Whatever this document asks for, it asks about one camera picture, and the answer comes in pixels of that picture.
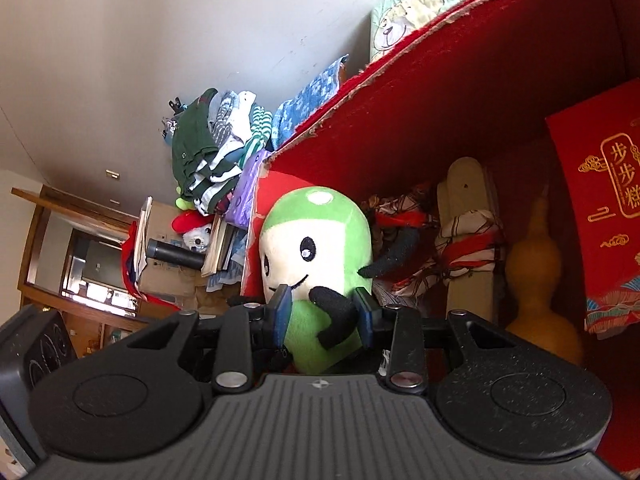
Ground pile of folded clothes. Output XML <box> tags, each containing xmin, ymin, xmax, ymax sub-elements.
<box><xmin>163</xmin><ymin>88</ymin><xmax>272</xmax><ymax>216</ymax></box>

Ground green avocado plush toy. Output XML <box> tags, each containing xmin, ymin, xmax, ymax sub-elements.
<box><xmin>258</xmin><ymin>185</ymin><xmax>421</xmax><ymax>375</ymax></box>

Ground red cardboard box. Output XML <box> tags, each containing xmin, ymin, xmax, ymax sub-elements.
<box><xmin>240</xmin><ymin>0</ymin><xmax>640</xmax><ymax>476</ymax></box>

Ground blue patterned towel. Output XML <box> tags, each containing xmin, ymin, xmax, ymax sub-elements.
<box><xmin>270</xmin><ymin>55</ymin><xmax>348</xmax><ymax>150</ymax></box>

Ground purple tissue pack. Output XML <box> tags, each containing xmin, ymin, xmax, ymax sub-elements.
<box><xmin>224</xmin><ymin>148</ymin><xmax>271</xmax><ymax>230</ymax></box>

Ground wooden door frame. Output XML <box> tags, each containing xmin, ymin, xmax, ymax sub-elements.
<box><xmin>11</xmin><ymin>185</ymin><xmax>176</xmax><ymax>332</ymax></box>

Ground red gift bag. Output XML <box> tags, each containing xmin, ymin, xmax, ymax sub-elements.
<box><xmin>546</xmin><ymin>79</ymin><xmax>640</xmax><ymax>334</ymax></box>

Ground brown gourd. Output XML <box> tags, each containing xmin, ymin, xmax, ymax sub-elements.
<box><xmin>506</xmin><ymin>195</ymin><xmax>582</xmax><ymax>365</ymax></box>

